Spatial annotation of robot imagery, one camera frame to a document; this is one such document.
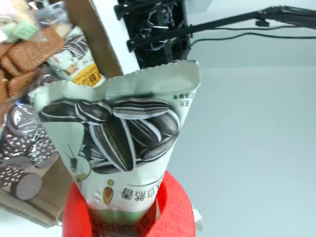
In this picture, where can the brown cardboard box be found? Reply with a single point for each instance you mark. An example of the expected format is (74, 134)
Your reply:
(98, 39)

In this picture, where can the chocolate sprinkle cookie bag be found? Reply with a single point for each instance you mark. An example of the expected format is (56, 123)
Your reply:
(19, 143)

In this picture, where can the pastel marshmallow candy bag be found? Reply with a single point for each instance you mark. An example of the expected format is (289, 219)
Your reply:
(24, 30)

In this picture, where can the green sunflower seed snack packet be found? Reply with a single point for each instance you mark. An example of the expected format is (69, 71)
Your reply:
(123, 138)

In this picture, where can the black equipment cart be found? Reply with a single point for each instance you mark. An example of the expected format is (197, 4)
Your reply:
(170, 55)

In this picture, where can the seed packet with yellow label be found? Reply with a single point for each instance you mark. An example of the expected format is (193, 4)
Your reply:
(74, 51)

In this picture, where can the brown biscuit bag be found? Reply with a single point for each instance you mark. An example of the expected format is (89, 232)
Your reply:
(27, 55)

